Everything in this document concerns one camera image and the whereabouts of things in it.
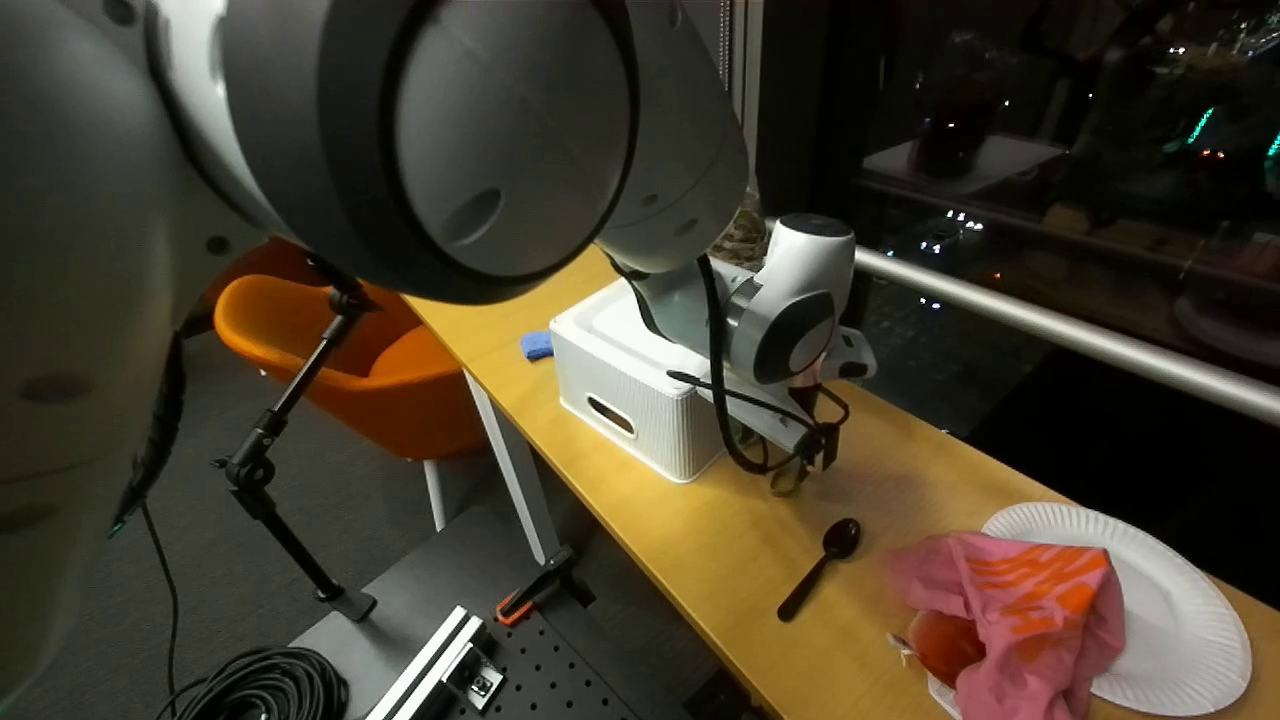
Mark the black camera stand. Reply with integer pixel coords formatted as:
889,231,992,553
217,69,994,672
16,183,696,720
217,273,380,625

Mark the orange bowl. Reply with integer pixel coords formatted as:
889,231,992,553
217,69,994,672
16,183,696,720
906,607,988,694

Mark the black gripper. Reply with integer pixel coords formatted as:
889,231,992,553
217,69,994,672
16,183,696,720
758,375,855,494

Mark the grey metal handrail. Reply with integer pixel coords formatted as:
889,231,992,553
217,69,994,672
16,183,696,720
851,246,1280,430

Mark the pink cloth with orange print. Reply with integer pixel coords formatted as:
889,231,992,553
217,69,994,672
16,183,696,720
881,529,1132,720

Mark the aluminium rail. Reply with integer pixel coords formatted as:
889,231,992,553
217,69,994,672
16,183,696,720
358,600,492,720

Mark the thin black hanging cable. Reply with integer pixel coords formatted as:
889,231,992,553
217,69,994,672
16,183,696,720
110,331,190,715

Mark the white table leg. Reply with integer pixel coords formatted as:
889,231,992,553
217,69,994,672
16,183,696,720
457,370,571,573

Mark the silver metal bracket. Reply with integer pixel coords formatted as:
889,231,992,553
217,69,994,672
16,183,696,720
445,656,513,712

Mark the orange chair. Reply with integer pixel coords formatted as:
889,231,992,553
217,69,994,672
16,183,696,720
211,273,492,538

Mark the white plastic storage box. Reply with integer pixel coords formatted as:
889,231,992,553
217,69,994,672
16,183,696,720
548,255,803,490

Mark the black plastic spoon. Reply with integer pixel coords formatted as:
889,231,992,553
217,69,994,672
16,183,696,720
771,516,866,627

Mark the black perforated breadboard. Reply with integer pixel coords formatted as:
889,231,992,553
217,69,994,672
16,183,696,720
452,625,645,720

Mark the orange and black clamp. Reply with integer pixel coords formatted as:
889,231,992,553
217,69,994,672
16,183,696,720
492,553,596,631

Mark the white paper plate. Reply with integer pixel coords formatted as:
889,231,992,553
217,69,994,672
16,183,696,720
979,502,1254,720

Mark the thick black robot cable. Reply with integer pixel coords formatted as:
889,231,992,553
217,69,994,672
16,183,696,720
663,255,851,479

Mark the coiled black cable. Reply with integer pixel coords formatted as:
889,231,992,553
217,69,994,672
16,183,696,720
152,644,353,720

